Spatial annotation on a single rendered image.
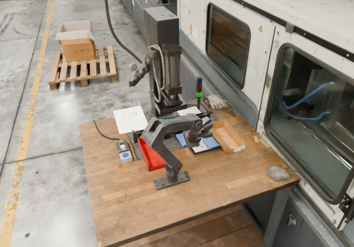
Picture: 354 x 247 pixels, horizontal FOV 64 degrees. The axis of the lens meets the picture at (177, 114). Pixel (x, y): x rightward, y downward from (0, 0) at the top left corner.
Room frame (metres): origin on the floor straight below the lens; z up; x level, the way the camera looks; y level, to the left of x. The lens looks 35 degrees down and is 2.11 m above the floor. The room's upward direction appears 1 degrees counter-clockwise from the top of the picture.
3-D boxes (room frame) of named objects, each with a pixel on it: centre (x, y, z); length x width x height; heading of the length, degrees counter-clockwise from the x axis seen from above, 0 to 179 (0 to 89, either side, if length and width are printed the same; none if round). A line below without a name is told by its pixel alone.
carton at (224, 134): (1.42, -0.32, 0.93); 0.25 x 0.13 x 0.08; 20
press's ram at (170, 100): (1.57, 0.06, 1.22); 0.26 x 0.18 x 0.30; 20
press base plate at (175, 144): (1.59, 0.03, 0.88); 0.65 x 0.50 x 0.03; 110
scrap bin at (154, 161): (1.28, 0.15, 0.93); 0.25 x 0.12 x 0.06; 20
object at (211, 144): (1.38, -0.21, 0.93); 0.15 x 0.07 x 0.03; 22
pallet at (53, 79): (4.38, 1.54, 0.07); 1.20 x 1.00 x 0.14; 14
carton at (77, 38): (4.66, 1.65, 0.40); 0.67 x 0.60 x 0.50; 12
